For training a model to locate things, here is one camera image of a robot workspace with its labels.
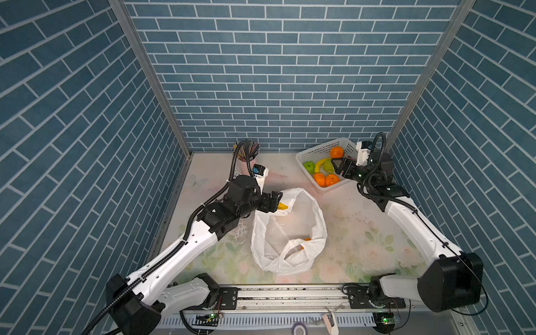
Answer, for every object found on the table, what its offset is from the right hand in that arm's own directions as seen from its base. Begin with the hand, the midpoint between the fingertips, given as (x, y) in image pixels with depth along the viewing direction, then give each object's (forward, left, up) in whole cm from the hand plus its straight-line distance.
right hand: (341, 161), depth 80 cm
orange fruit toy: (+27, -5, -21) cm, 34 cm away
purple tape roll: (-51, +13, -28) cm, 59 cm away
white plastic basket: (+27, +2, -20) cm, 33 cm away
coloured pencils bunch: (+17, +42, -14) cm, 48 cm away
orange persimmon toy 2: (-26, +11, -15) cm, 32 cm away
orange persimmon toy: (+7, +5, -21) cm, 23 cm away
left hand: (-16, +23, -1) cm, 28 cm away
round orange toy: (+8, -1, -22) cm, 23 cm away
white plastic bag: (-28, +20, -16) cm, 38 cm away
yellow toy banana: (+19, +5, -23) cm, 31 cm away
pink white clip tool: (-51, +3, -26) cm, 58 cm away
